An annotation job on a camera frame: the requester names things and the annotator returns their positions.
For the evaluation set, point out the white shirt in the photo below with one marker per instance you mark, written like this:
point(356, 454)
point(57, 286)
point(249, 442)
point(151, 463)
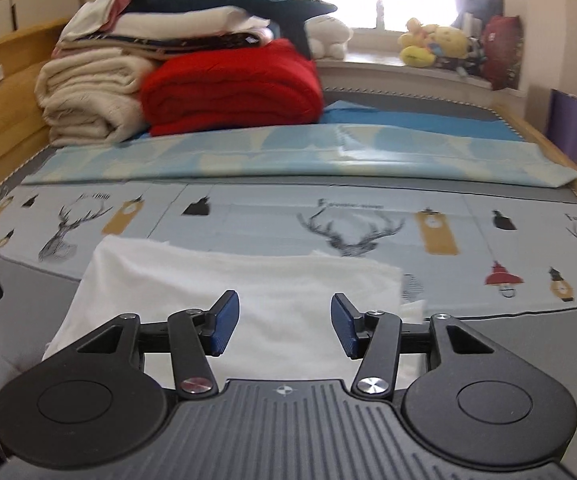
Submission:
point(278, 300)

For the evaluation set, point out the beige folded blanket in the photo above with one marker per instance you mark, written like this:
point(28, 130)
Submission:
point(88, 95)

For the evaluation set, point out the white plush toy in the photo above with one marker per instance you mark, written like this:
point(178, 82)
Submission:
point(328, 35)

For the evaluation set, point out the pale yellow plush toy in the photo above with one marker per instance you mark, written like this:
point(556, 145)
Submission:
point(418, 31)

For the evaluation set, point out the purple bin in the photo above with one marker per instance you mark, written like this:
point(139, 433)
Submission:
point(568, 125)

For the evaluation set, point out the light blue patterned quilt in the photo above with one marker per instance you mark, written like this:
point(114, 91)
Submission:
point(293, 155)

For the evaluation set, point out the dark patterned folded blanket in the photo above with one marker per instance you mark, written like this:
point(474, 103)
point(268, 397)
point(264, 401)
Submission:
point(168, 42)

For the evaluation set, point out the wooden bed frame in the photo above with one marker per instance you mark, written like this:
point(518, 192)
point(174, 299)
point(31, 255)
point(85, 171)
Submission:
point(3, 130)

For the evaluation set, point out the red folded blanket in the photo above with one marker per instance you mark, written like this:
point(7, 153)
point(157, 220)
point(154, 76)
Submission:
point(228, 90)

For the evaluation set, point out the yellow-green plush toy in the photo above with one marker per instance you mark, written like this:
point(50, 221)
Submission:
point(417, 56)

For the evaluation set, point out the dark red cushion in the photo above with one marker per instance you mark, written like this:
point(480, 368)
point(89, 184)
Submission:
point(504, 50)

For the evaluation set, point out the round yellow plush toy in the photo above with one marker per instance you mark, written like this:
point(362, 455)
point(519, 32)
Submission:
point(452, 41)

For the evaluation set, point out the blue mat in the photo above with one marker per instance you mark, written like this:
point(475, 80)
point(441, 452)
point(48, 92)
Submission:
point(418, 122)

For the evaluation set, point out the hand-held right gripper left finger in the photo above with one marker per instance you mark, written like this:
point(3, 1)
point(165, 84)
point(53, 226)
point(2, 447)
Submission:
point(226, 322)

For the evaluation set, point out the white folded quilt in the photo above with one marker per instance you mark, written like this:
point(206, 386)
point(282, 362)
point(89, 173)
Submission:
point(188, 22)

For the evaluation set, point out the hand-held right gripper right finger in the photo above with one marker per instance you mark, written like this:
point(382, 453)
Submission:
point(344, 327)

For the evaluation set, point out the deer printed bed sheet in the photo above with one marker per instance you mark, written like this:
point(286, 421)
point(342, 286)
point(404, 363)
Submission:
point(268, 220)

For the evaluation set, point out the black white patterned toy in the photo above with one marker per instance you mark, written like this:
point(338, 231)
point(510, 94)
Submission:
point(461, 65)

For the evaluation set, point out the pink white clothes pile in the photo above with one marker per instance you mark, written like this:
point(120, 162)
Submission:
point(93, 15)

